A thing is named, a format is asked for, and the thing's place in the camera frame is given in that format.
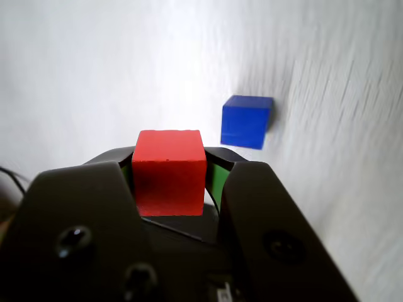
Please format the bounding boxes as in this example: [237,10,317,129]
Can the thin black robot wires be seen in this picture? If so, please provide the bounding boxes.
[0,166,26,198]

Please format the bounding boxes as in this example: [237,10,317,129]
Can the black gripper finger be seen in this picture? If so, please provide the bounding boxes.
[0,146,158,302]

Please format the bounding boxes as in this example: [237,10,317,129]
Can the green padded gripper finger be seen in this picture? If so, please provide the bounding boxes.
[205,147,360,302]

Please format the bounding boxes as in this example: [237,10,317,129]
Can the red wooden cube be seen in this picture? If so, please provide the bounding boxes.
[131,129,208,217]

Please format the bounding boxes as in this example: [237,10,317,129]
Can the blue wooden cube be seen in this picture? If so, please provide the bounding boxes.
[220,95,274,150]

